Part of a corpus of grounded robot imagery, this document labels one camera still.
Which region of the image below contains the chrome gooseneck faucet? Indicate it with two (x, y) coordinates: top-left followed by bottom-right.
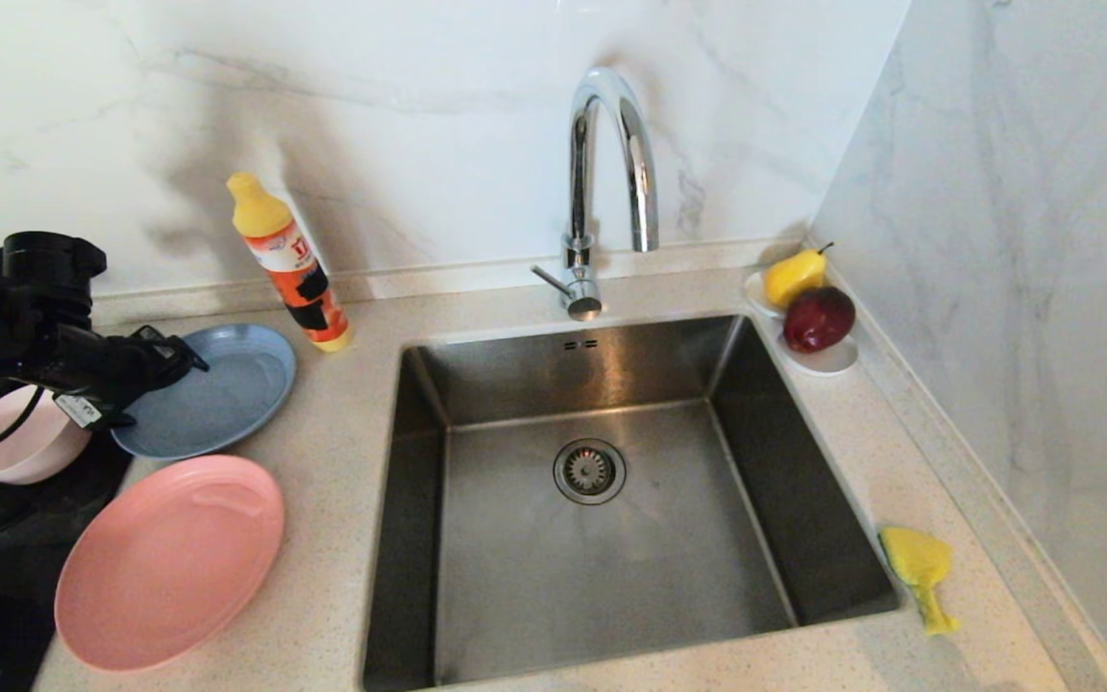
(530, 65), (660, 322)

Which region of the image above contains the black induction cooktop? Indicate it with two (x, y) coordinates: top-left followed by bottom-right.
(0, 423), (132, 692)

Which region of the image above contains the red apple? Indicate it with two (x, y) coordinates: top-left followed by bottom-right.
(783, 285), (857, 354)

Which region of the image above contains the orange dish soap bottle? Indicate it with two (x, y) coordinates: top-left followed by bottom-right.
(227, 173), (354, 353)

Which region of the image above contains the white fruit dish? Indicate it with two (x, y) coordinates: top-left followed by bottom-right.
(744, 269), (861, 377)

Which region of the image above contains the pink bowl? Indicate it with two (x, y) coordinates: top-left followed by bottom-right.
(0, 384), (93, 485)

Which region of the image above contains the metal sink drain strainer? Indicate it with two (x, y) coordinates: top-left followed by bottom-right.
(553, 439), (627, 507)

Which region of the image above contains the stainless steel sink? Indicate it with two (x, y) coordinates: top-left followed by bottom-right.
(362, 313), (904, 691)

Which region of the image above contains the blue grey plate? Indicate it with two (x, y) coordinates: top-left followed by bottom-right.
(111, 323), (298, 459)

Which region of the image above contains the yellow pear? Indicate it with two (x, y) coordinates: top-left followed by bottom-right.
(766, 242), (835, 309)

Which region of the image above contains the pink plate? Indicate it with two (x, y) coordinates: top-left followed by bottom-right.
(55, 455), (285, 672)

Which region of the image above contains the yellow green sponge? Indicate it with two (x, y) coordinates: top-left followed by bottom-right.
(880, 526), (961, 637)

